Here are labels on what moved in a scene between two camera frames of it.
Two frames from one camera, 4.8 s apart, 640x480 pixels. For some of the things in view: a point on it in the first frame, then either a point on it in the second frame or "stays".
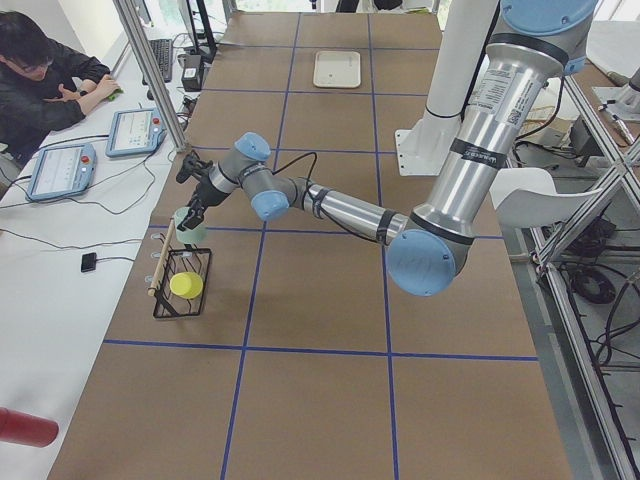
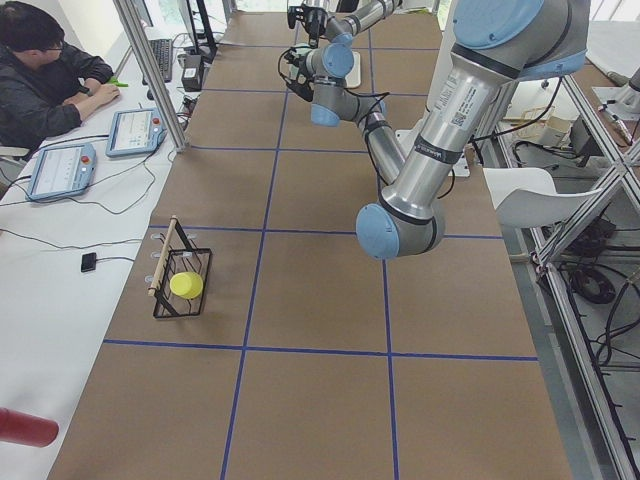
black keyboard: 163,53 stays
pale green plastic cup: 189,235 → 294,69
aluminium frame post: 139,34 stays
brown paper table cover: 316,363 stays
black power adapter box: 192,78 stays
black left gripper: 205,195 → 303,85
